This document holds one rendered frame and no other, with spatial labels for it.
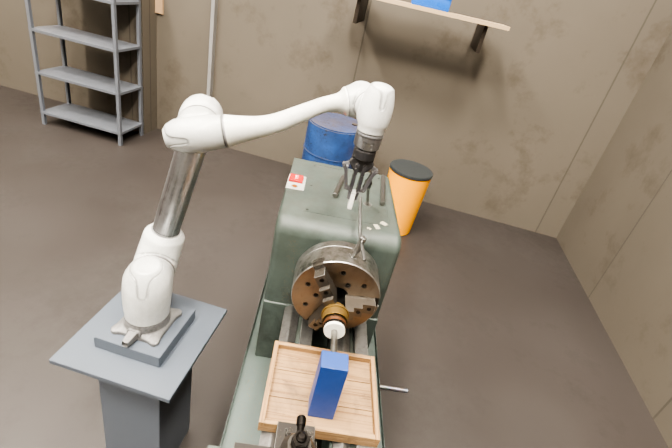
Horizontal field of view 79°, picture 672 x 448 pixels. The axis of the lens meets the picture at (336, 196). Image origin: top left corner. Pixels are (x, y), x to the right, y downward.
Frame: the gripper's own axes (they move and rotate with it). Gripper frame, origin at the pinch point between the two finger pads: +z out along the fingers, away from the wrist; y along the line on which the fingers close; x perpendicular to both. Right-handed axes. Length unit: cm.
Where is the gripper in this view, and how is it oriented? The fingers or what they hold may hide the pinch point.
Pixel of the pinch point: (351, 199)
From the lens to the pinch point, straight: 145.3
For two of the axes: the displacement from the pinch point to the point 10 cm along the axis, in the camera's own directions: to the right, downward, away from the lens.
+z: -2.2, 8.6, 4.7
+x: 0.2, -4.7, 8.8
